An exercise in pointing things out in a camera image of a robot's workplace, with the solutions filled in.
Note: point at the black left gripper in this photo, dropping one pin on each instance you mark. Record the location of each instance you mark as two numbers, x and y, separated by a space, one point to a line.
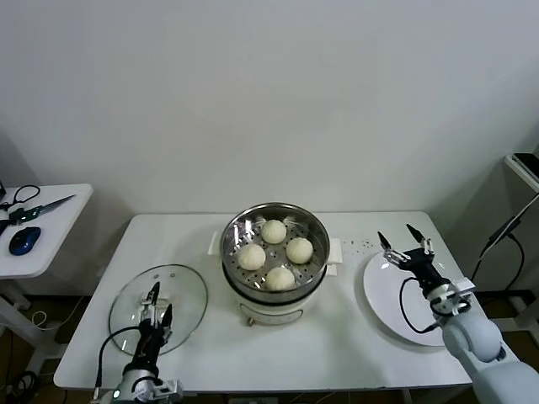
147 349

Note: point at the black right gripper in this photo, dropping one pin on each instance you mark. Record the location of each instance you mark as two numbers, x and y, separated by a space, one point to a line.
421 265

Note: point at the round glass pot lid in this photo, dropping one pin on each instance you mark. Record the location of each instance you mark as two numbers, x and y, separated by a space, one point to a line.
189 294

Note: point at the white steamed baozi bun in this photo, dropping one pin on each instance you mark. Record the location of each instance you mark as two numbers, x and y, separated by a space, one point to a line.
280 278
300 250
252 257
273 231

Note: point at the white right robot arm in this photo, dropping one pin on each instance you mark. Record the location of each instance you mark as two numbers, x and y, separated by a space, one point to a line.
471 336

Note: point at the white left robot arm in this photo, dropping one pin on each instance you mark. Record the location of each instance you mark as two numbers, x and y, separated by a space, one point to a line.
126 389

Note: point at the stainless steel steamer basket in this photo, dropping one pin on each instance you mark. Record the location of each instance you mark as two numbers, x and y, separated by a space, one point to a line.
236 235

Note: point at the round white plate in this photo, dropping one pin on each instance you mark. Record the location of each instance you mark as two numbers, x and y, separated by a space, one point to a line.
379 294

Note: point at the black inline adapter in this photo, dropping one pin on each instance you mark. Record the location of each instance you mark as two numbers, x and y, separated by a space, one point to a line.
505 231

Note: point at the white electric cooking pot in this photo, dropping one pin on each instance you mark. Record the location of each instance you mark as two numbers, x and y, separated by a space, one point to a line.
273 313

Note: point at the white side table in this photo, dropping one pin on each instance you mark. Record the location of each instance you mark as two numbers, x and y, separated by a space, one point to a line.
63 235

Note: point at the white slanted pole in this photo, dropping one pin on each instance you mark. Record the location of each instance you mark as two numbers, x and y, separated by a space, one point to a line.
529 204

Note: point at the white shelf board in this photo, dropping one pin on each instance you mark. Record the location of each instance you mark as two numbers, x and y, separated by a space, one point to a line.
509 160

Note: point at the black flat device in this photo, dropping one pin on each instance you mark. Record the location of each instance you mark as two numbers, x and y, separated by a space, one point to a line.
528 162

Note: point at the blue computer mouse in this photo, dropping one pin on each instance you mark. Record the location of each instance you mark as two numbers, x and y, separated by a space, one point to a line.
25 240

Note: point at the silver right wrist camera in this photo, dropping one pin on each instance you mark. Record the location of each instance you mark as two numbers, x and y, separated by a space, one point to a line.
465 286

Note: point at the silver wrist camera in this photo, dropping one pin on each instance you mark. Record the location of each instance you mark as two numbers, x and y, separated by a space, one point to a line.
164 387
465 286

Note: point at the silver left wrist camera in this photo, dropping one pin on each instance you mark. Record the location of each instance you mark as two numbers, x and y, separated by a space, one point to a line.
164 387

